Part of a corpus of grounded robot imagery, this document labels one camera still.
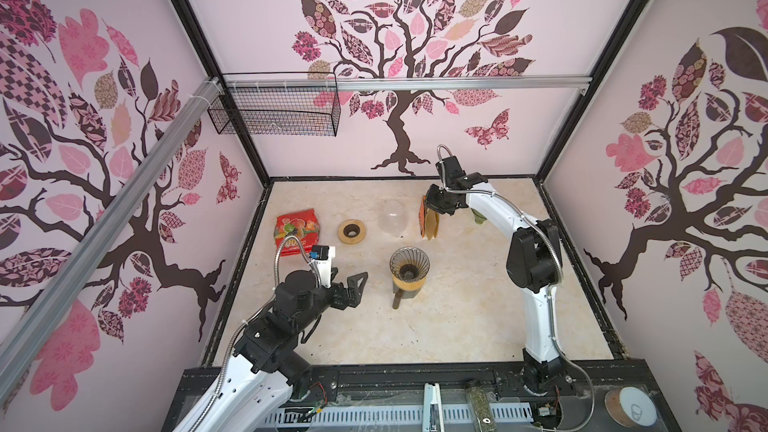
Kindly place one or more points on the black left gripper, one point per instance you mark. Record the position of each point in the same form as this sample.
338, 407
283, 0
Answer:
354, 295

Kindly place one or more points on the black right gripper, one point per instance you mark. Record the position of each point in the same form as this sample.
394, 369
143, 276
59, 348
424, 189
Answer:
430, 204

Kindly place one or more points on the clear ribbed glass dripper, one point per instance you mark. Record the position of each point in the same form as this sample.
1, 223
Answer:
409, 264

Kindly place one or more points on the orange coffee filter box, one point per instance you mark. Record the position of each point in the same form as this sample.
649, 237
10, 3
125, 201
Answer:
422, 216

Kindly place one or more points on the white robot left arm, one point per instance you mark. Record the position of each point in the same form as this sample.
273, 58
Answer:
263, 370

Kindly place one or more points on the green glass dripper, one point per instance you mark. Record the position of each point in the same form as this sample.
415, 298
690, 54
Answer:
479, 218

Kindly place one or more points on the white translucent plastic mug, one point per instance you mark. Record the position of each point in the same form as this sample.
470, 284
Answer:
393, 218

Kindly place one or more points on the green herb filled jar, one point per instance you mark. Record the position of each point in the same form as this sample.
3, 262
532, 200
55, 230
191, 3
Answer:
479, 407

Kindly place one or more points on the brown tape roll white disc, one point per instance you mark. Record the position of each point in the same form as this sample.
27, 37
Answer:
631, 407

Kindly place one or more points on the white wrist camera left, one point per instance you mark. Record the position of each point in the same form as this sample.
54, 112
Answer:
321, 262

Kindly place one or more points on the smoked glass carafe wooden handle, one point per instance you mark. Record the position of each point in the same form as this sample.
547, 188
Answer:
401, 294

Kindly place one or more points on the white slotted cable duct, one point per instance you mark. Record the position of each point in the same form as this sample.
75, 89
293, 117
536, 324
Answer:
409, 417

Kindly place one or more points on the white centre bracket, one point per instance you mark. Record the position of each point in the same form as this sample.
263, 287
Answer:
432, 414

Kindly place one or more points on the black wire mesh basket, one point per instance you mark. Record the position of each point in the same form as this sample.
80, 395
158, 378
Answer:
278, 103

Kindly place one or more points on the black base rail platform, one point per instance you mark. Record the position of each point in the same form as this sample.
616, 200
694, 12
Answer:
503, 380

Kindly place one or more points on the aluminium side rail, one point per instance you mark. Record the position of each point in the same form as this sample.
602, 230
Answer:
35, 327

